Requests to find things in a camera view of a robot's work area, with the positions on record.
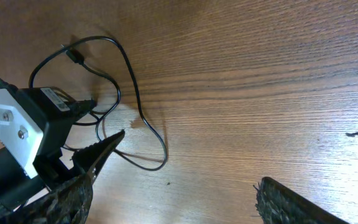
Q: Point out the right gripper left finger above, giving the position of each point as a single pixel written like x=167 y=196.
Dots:
x=71 y=190

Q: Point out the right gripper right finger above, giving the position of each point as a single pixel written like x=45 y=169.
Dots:
x=277 y=203

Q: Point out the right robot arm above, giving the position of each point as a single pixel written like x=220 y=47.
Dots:
x=16 y=188

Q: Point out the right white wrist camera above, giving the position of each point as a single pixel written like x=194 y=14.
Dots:
x=36 y=122

